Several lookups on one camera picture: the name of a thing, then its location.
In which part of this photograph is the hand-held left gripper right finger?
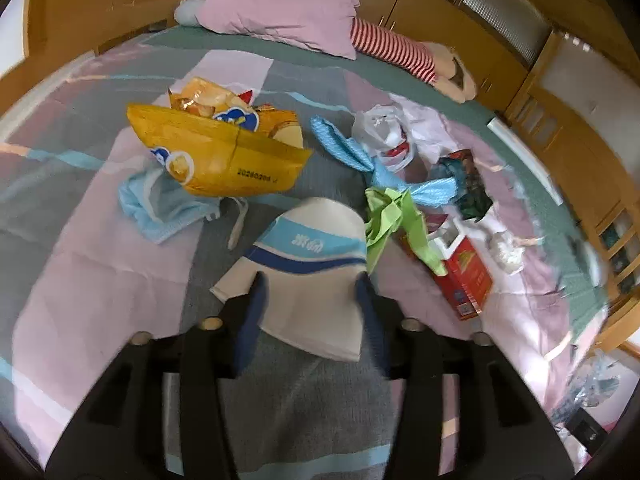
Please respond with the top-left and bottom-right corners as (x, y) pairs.
(354, 275), (576, 480)

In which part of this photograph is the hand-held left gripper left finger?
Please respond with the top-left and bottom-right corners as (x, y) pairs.
(45, 271), (270, 480)

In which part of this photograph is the white paper cup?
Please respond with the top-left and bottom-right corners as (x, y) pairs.
(210, 197), (371, 363)

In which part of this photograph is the red carton box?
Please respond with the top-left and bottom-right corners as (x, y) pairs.
(400, 215), (493, 321)

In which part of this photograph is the green plastic wrapper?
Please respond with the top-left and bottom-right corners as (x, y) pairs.
(364, 187), (447, 277)

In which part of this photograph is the blue face mask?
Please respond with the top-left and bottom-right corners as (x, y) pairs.
(118, 167), (249, 251)

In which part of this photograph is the white crumpled tissue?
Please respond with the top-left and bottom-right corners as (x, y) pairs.
(487, 230), (526, 275)

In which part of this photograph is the patchwork bed blanket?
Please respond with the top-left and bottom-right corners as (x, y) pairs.
(0, 25), (611, 480)

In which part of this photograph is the green and red snack wrapper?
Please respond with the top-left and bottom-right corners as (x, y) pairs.
(432, 150), (493, 222)

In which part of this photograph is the light blue dotted wrapper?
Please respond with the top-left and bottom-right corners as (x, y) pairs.
(310, 115), (458, 208)

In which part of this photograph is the yellow chip bag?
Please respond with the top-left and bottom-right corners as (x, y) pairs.
(126, 77), (313, 197)

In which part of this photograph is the white plastic bag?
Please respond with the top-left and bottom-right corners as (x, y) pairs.
(351, 104), (416, 173)

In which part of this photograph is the clear plastic bag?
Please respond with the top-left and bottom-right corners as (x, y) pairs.
(550, 350), (621, 421)

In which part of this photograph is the striped plush toy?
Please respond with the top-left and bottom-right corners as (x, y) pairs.
(350, 17), (478, 106)

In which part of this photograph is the pink pillow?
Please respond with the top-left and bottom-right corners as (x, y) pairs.
(195, 0), (361, 60)

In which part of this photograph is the ribbed glass cabinet door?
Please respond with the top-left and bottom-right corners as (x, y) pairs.
(462, 0), (553, 63)

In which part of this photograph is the wooden headboard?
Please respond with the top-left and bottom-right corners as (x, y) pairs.
(25, 0), (531, 111)

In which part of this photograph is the wooden bed frame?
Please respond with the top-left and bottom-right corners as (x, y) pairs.
(0, 0), (51, 111)

